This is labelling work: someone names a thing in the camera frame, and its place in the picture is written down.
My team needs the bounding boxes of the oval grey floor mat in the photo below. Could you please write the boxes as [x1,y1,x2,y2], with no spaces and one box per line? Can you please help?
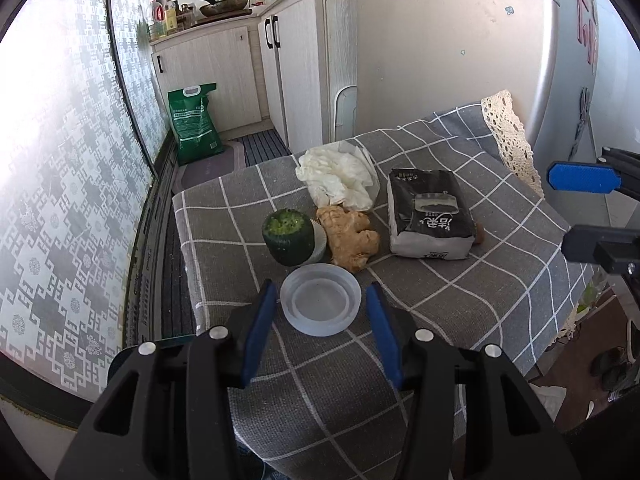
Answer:
[172,140,247,196]

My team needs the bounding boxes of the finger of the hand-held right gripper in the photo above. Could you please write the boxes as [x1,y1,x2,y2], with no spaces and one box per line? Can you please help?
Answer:
[561,224,640,276]
[546,146,640,196]

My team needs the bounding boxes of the white plastic bag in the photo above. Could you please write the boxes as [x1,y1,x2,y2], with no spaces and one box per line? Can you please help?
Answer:
[295,141,381,212]

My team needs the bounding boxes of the white single-door cabinet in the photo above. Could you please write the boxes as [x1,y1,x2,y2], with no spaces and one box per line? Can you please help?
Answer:
[150,15,263,133]

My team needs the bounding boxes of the translucent plastic lid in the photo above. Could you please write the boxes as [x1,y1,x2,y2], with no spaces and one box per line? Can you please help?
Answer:
[279,263,363,337]

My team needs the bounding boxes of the clear oil bottle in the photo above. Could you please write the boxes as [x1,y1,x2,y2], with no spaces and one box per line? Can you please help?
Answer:
[150,0,167,38]

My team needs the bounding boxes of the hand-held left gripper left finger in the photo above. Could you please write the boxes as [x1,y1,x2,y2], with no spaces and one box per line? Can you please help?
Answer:
[55,279,279,480]

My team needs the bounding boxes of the metal wok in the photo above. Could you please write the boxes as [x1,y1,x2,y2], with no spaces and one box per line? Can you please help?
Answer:
[196,0,250,17]

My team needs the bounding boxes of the dark shoe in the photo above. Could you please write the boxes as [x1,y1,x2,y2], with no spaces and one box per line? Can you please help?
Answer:
[590,347,632,392]

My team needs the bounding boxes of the cream lace cloth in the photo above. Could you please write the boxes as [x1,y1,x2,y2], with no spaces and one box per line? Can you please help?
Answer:
[480,89,546,196]

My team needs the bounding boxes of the white double-door cabinet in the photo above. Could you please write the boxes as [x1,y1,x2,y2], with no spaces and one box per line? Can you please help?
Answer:
[257,0,358,153]

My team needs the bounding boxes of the grey checked tablecloth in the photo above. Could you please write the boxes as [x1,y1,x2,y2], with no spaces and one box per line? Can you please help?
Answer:
[171,102,596,480]

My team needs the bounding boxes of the green rice bag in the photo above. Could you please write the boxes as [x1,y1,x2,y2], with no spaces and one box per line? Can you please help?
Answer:
[166,83,226,166]

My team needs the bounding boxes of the ginger root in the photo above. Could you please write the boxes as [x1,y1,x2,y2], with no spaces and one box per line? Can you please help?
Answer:
[315,205,381,273]

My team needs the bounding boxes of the pink fridge decoration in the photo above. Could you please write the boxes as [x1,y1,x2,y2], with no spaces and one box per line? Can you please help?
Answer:
[575,0,599,64]

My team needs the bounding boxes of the patterned frosted sliding door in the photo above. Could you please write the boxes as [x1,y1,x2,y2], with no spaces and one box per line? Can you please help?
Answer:
[0,0,173,401]

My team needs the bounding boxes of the green gourd piece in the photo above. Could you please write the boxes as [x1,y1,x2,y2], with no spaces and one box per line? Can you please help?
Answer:
[261,207,317,267]

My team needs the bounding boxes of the dark striped carpet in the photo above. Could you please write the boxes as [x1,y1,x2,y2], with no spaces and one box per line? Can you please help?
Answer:
[160,129,293,341]

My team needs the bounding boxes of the silver refrigerator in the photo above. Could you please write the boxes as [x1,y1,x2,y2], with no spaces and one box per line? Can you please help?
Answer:
[355,0,601,181]

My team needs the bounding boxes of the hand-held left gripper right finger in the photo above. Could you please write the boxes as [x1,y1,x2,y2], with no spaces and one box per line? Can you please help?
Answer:
[365,281,583,480]

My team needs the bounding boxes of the white fluted paper liner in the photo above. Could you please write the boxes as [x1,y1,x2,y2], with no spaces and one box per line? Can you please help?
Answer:
[310,217,329,264]

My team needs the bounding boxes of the black tissue pack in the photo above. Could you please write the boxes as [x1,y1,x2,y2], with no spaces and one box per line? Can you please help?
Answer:
[387,167,477,261]

